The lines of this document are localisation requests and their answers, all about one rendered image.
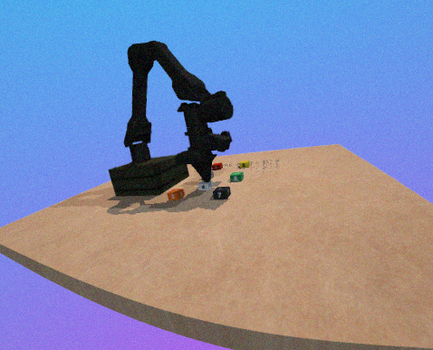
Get small red block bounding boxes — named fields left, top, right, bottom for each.
left=212, top=162, right=223, bottom=170

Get orange block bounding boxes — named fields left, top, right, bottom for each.
left=168, top=189, right=185, bottom=200

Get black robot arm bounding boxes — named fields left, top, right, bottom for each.
left=123, top=40, right=234, bottom=164

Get small yellow block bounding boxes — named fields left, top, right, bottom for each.
left=239, top=160, right=250, bottom=168

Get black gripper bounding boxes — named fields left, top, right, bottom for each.
left=176, top=124, right=217, bottom=182

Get green block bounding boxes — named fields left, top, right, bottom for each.
left=230, top=171, right=244, bottom=182

